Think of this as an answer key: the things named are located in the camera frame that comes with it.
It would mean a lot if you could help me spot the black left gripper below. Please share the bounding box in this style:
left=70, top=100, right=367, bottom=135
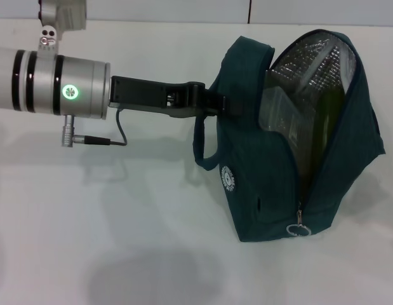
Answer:
left=108, top=74, right=231, bottom=119

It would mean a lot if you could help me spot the teal insulated lunch bag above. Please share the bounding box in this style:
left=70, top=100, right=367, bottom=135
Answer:
left=192, top=29, right=387, bottom=245

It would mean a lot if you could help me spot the green cucumber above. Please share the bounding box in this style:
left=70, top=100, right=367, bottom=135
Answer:
left=316, top=90, right=348, bottom=161

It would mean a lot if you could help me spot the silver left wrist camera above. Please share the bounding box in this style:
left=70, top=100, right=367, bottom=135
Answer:
left=37, top=0, right=88, bottom=60

